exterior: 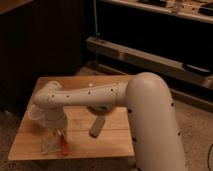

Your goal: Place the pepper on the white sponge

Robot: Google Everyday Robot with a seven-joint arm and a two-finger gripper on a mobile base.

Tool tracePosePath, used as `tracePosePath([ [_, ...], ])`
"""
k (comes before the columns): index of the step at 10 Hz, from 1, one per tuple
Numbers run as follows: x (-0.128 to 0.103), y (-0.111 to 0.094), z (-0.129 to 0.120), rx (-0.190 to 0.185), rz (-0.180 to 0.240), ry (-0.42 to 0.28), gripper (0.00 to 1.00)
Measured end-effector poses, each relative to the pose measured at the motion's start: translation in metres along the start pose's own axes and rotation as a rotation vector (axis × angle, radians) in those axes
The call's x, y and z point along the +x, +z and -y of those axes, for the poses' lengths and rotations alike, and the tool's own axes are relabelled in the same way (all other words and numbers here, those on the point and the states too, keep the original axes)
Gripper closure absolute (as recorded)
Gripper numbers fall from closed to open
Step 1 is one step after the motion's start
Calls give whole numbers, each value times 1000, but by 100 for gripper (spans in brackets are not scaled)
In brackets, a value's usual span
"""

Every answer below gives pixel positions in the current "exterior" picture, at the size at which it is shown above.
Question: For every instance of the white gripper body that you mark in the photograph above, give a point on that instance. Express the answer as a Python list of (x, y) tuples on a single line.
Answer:
[(49, 118)]

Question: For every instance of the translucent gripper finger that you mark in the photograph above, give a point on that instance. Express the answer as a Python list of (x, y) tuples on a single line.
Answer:
[(60, 133)]

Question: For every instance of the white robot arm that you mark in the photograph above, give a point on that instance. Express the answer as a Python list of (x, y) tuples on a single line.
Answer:
[(155, 133)]

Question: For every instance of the white sponge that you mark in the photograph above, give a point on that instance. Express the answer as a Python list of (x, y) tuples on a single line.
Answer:
[(50, 145)]

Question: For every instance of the grey rectangular block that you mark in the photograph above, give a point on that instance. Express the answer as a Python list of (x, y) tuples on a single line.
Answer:
[(97, 126)]

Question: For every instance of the dark wooden cabinet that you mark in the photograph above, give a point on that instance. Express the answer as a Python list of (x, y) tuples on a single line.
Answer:
[(41, 38)]

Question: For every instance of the wooden shelf unit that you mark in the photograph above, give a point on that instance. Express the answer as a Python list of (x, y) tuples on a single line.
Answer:
[(146, 36)]

